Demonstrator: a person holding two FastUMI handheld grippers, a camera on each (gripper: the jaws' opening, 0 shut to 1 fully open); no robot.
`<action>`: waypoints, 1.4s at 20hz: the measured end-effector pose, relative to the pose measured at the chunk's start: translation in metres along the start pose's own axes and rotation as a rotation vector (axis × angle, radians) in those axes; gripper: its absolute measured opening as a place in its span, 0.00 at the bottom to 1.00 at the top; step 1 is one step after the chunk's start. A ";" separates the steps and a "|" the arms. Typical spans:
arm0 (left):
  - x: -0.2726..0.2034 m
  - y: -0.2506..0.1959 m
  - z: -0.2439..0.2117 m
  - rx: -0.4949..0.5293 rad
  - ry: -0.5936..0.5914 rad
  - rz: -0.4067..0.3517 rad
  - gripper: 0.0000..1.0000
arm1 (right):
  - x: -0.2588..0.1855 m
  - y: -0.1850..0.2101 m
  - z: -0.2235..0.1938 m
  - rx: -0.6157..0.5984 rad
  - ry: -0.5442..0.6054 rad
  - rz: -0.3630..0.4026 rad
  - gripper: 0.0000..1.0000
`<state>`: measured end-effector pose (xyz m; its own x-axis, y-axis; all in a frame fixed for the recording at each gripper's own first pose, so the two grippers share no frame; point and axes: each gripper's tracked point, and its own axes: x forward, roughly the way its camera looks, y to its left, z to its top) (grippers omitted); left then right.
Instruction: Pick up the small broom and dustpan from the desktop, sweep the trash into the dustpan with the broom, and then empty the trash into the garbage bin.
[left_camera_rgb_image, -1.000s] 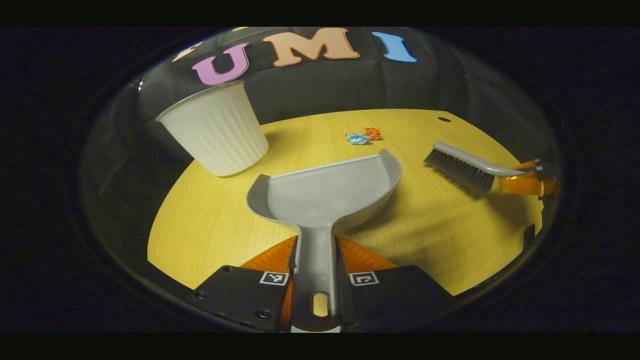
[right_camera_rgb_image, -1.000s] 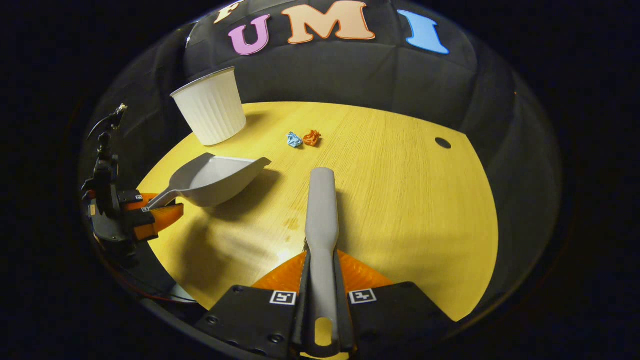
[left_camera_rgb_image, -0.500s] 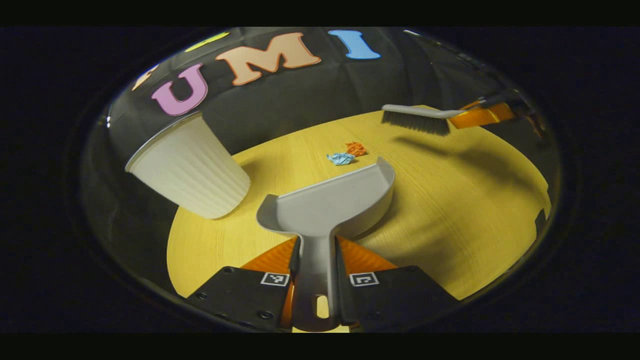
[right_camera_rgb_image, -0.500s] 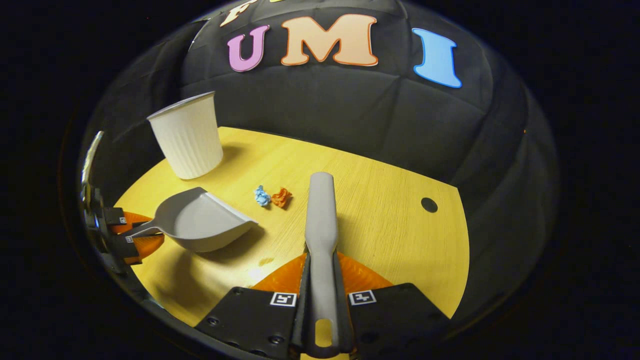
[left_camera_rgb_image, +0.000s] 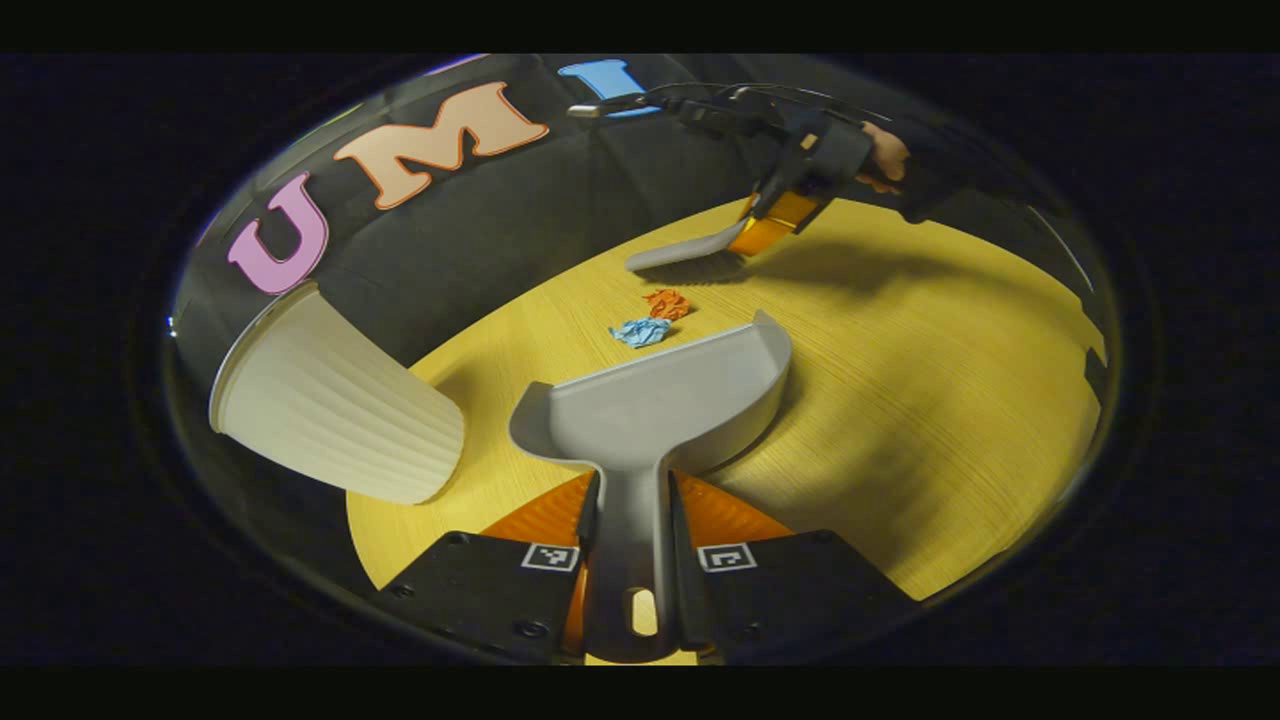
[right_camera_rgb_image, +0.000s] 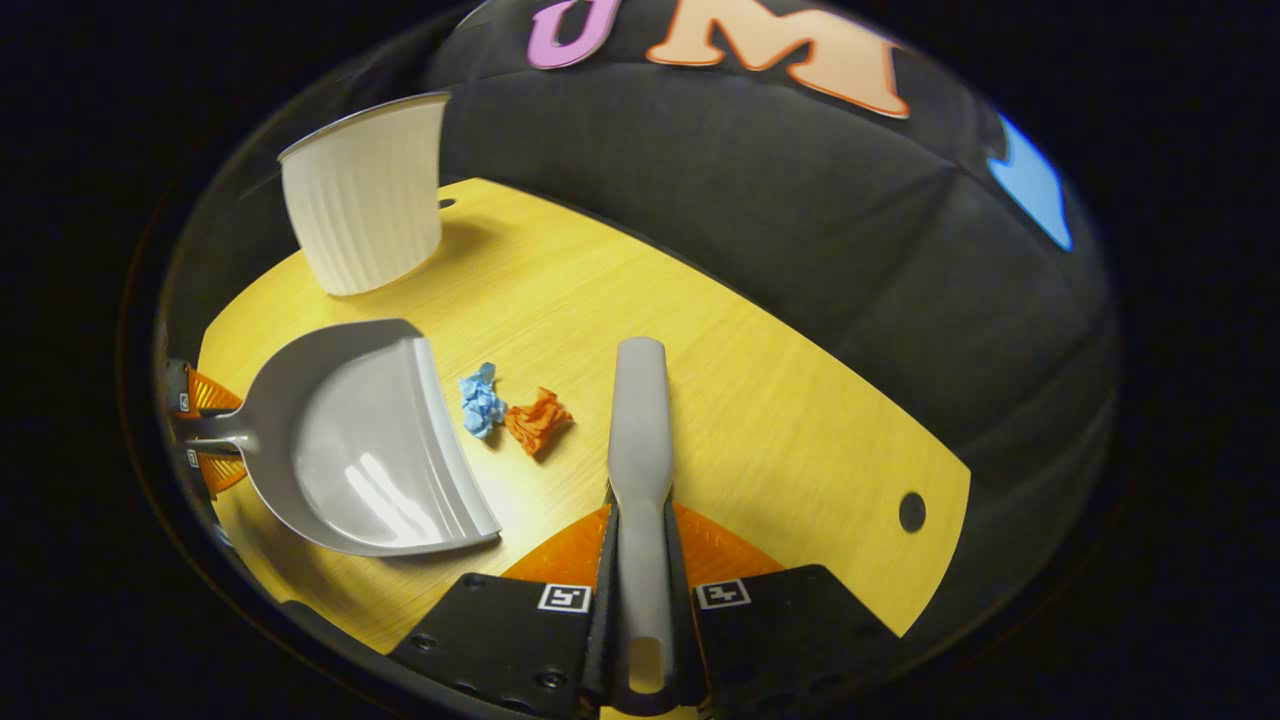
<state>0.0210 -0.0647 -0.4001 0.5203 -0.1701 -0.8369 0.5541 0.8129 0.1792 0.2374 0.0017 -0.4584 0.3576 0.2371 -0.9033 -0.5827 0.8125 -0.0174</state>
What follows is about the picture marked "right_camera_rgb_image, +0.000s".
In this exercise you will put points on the small gray broom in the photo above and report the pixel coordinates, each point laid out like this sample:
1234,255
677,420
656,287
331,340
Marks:
640,450

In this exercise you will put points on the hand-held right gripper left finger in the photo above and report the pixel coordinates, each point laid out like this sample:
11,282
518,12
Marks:
604,620

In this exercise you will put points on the orange paper trash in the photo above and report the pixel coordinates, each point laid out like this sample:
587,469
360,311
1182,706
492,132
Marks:
537,422

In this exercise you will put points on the wooden desktop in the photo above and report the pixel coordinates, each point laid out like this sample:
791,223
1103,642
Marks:
760,420

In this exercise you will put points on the white ribbed garbage bin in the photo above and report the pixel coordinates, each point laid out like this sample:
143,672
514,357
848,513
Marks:
365,200

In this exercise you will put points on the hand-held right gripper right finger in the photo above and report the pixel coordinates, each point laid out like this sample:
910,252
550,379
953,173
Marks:
684,620

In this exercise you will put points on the blue paper trash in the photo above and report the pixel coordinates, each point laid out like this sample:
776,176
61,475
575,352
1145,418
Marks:
482,402

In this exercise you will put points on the gray plastic dustpan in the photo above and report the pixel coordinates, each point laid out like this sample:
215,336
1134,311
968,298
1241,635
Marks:
370,450

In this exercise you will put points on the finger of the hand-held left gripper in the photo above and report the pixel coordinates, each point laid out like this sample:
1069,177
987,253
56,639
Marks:
218,472
210,392

